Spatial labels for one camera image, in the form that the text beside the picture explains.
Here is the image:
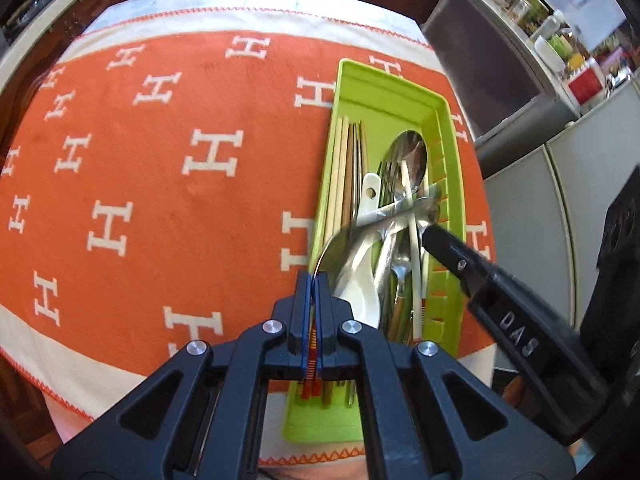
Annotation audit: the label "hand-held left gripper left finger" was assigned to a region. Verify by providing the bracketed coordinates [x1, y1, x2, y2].
[49, 270, 314, 480]

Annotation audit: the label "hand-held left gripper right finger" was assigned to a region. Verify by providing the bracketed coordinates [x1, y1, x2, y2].
[315, 270, 577, 480]

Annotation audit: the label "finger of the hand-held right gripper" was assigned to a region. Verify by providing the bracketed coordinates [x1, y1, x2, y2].
[421, 224, 502, 307]

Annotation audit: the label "white ceramic soup spoon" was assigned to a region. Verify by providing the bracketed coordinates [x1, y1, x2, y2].
[332, 172, 386, 333]

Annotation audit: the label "small metal spoon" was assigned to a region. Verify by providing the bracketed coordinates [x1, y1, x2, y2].
[312, 197, 431, 291]
[415, 197, 443, 226]

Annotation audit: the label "gold-handled metal spoon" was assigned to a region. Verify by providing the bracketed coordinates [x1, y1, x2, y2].
[385, 252, 415, 343]

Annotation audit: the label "metal fork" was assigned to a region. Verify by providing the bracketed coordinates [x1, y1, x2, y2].
[374, 159, 407, 241]

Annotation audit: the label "large metal spoon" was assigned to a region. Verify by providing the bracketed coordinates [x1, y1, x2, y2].
[375, 130, 431, 311]

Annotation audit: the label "group of assorted chopsticks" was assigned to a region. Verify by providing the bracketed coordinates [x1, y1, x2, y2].
[300, 115, 371, 406]

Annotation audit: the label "green plastic utensil tray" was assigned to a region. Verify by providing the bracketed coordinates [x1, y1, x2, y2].
[282, 57, 468, 445]

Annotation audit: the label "person's right hand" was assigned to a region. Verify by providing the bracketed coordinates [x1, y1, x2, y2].
[502, 377, 543, 428]

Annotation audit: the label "grey refrigerator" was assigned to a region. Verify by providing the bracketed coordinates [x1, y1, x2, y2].
[475, 72, 640, 341]

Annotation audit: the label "steel cabinet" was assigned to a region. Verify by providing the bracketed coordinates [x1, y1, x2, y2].
[422, 0, 583, 143]

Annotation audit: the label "red container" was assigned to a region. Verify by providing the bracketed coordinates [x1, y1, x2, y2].
[567, 65, 606, 106]

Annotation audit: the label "white bowl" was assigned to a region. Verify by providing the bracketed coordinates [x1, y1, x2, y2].
[532, 35, 568, 73]

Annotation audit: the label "green container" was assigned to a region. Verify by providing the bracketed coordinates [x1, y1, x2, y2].
[547, 32, 576, 58]

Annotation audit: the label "orange printed blanket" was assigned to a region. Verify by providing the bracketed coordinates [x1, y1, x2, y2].
[0, 22, 498, 466]

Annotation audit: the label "white plastic bottle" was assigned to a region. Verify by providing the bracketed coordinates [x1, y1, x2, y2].
[530, 10, 561, 43]

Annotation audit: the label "glass jar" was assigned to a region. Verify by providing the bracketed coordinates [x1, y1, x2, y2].
[510, 0, 536, 26]

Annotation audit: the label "tile-print table cover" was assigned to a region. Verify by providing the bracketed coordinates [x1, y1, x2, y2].
[75, 0, 436, 51]

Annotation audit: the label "white kitchen countertop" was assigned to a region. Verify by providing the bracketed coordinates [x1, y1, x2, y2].
[0, 0, 131, 106]

